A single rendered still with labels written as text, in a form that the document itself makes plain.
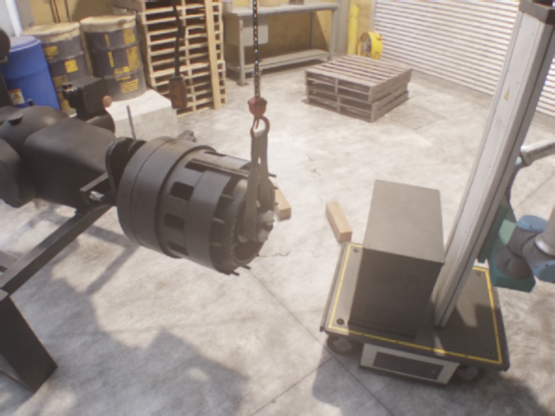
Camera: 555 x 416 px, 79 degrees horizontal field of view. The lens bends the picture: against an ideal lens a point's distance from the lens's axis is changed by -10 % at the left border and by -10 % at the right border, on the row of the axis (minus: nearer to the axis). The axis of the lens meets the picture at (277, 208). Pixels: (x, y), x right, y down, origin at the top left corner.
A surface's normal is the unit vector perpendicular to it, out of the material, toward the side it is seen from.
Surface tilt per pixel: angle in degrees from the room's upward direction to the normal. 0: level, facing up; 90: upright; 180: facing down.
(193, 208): 51
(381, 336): 0
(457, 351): 0
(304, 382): 0
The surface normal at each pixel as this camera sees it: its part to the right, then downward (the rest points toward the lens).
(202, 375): 0.00, -0.81
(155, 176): -0.26, -0.34
